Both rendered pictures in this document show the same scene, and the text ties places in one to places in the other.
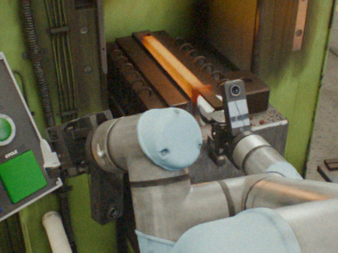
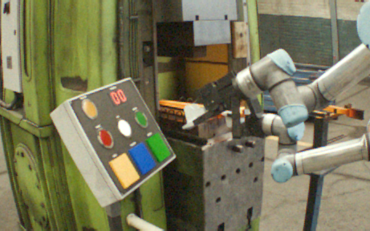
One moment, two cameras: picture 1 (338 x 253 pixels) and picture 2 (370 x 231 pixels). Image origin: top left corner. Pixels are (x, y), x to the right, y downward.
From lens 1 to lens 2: 0.73 m
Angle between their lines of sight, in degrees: 27
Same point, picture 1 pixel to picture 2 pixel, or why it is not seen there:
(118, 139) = (258, 68)
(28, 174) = (161, 146)
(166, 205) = (293, 89)
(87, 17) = (148, 72)
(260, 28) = not seen: hidden behind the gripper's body
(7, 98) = (139, 102)
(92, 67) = (151, 106)
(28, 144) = (155, 130)
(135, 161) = (274, 73)
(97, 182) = (237, 109)
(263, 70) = not seen: hidden behind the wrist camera
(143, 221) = (286, 99)
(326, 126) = not seen: hidden behind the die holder
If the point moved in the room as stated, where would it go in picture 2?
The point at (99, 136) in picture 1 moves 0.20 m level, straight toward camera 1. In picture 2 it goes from (243, 75) to (295, 87)
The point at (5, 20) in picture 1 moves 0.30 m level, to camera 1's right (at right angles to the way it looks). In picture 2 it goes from (109, 74) to (190, 65)
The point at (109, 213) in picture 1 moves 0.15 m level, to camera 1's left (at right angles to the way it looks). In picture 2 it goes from (242, 131) to (189, 139)
